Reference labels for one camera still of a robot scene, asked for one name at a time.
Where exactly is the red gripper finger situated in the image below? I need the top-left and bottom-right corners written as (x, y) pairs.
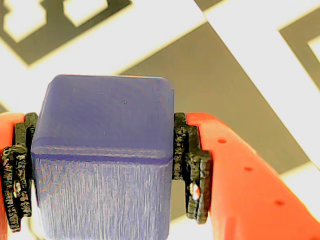
top-left (0, 111), bottom-right (40, 240)
top-left (172, 111), bottom-right (320, 240)

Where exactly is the blue cube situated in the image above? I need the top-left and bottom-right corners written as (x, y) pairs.
top-left (30, 74), bottom-right (176, 240)

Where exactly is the black white marker checkerboard mat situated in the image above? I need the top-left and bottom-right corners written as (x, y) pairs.
top-left (0, 0), bottom-right (320, 240)

